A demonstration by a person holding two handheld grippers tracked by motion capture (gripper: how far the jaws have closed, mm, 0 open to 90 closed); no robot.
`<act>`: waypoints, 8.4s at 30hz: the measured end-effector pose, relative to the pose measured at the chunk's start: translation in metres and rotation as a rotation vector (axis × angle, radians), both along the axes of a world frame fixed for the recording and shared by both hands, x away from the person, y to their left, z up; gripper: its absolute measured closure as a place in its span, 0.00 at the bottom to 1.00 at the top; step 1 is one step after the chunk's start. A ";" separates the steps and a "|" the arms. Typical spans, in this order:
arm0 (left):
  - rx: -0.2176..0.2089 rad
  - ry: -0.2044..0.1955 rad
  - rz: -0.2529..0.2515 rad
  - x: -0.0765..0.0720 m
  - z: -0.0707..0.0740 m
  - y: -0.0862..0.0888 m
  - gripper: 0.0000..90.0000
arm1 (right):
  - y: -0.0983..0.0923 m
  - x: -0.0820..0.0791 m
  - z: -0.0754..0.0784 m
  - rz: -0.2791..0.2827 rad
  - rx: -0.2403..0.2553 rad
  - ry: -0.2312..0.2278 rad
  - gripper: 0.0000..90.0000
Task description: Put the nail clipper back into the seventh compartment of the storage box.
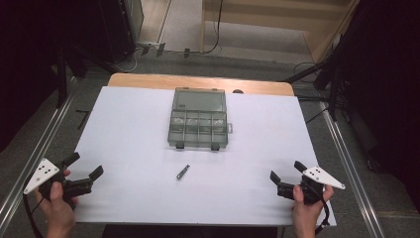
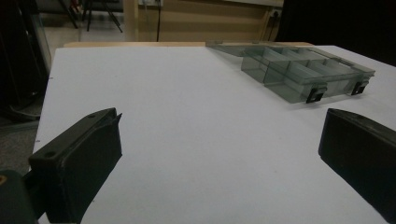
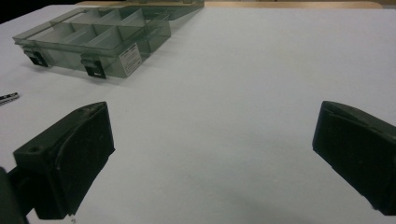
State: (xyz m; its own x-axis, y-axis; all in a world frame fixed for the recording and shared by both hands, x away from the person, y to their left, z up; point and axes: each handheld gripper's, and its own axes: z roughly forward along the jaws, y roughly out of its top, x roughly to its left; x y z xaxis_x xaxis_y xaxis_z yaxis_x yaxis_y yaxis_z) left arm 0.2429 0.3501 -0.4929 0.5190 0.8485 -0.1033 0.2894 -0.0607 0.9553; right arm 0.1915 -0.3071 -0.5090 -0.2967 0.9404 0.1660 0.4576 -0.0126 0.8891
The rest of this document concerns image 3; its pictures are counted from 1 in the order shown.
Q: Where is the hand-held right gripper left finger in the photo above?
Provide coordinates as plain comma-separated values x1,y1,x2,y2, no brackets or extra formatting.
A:
12,101,116,220

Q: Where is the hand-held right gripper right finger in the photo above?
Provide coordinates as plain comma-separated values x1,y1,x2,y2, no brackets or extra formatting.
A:
312,100,396,217

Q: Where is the small black white-printed object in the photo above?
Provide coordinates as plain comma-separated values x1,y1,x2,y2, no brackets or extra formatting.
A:
0,91,21,106

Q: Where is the clear plastic compartment organizer box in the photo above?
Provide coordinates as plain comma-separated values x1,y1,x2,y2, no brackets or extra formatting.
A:
12,0,205,79

